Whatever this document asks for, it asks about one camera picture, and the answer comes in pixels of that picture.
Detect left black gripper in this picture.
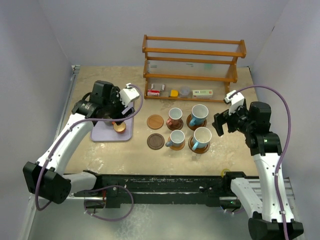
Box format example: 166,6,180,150
103,87,134,125

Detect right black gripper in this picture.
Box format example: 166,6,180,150
212,102,254,136

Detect orange copper small cup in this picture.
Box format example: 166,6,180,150
112,122,127,134

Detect light blue tall mug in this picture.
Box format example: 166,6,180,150
193,127,212,144

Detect teal mug white inside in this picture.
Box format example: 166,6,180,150
189,104,209,127

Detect ringed brown wooden coaster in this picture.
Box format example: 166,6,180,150
186,113,208,132

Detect light wood coaster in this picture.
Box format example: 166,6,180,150
146,114,164,130

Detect dark walnut coaster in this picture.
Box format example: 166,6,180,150
166,118,184,131

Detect dark brown coaster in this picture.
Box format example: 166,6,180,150
146,133,165,150

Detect grey blue mug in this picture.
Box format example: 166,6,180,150
165,130,185,148

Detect brown red mug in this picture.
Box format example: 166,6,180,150
166,107,183,127

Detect orange terracotta coaster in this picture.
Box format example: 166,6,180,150
169,142,185,151

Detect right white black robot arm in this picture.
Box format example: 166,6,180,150
212,101,304,240

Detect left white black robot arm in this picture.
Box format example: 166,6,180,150
22,80,143,204

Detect olive green small cup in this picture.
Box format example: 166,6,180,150
104,120,114,126

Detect lavender plastic tray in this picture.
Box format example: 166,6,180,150
90,99,136,142

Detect green white long box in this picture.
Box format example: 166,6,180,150
192,89,213,99

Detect red white small box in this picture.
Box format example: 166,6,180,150
147,89,161,97

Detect yellow tape roll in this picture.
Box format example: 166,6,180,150
220,168,231,178

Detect yellow small object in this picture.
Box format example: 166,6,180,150
170,89,179,98

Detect wooden three-tier shelf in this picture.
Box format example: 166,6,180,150
142,35,247,103

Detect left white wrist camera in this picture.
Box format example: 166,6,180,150
119,83,140,107

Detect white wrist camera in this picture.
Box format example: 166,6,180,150
223,90,245,115
119,83,140,107

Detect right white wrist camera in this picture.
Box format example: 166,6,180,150
223,90,245,115

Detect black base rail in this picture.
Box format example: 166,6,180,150
75,171,246,208

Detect aluminium frame rail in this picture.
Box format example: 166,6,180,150
17,194,37,240

